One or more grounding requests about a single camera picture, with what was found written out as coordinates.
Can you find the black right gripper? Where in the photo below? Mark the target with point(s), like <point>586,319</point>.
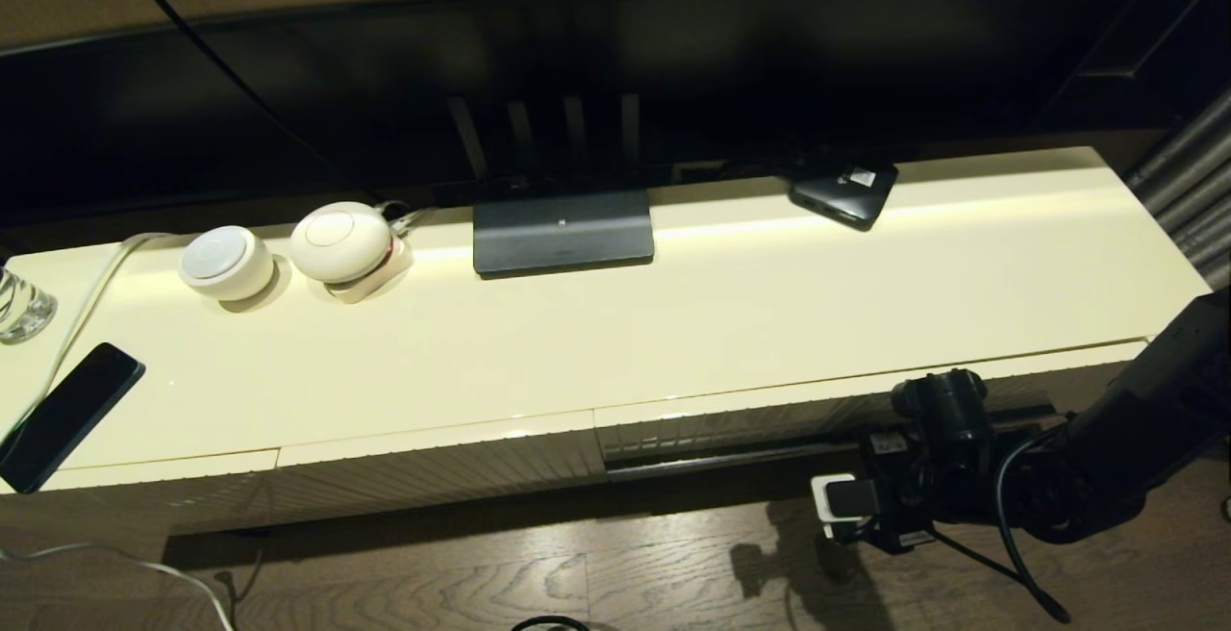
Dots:
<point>899,501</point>

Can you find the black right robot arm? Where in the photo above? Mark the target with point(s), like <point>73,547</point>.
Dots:
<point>1135,419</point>

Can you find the cream ribbed cabinet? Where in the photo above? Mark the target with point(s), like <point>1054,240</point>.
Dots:
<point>577,352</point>

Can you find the black set-top box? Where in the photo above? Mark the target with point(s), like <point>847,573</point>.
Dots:
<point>835,200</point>

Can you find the wide cream ribbed cabinet door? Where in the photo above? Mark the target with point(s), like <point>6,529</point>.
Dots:
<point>433,472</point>

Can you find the black flat screen television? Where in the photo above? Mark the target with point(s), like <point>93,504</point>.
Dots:
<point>673,63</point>

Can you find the cream device dock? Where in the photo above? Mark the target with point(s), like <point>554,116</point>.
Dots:
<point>387,281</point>

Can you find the white dome shaped device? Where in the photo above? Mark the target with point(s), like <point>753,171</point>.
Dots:
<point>337,241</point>

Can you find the narrow cream ribbed cabinet door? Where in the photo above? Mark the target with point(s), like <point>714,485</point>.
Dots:
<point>192,496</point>

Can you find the small white round speaker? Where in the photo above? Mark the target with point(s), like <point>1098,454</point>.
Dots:
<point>226,264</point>

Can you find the black smartphone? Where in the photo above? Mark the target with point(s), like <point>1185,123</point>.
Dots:
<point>67,415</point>

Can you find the clear drinking glass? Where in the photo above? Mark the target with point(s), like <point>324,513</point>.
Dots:
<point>24,309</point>

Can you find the silver grey wrist camera box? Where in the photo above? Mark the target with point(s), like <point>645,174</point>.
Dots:
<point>825,498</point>

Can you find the grey television base plate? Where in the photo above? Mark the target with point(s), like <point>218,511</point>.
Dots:
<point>563,232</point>

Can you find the dark wooden wall frame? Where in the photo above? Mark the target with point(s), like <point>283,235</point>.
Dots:
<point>1144,44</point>

